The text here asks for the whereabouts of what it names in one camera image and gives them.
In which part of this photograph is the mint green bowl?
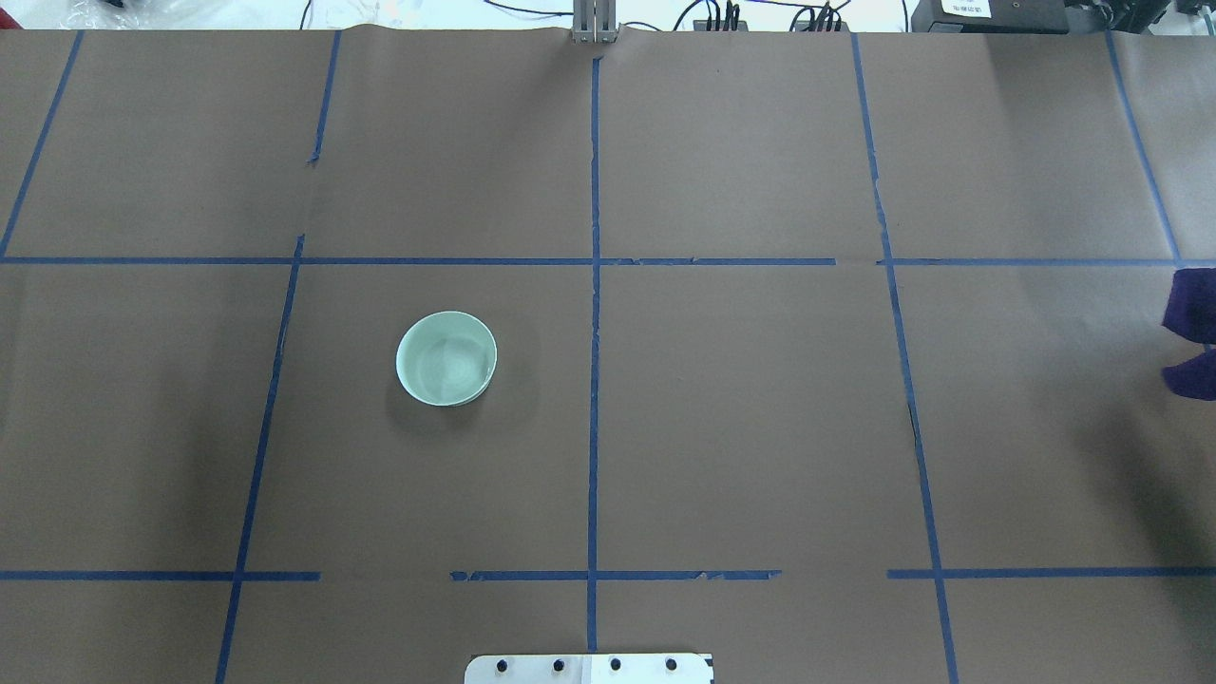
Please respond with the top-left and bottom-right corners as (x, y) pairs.
(394, 312), (499, 408)

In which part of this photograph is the purple cloth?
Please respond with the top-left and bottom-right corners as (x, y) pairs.
(1161, 268), (1215, 402)

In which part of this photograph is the black computer box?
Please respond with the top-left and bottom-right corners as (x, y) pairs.
(910, 1), (1069, 35)

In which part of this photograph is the aluminium frame post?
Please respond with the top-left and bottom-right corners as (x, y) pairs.
(572, 0), (620, 45)

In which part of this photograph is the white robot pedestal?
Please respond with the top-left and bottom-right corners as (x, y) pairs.
(465, 654), (715, 683)

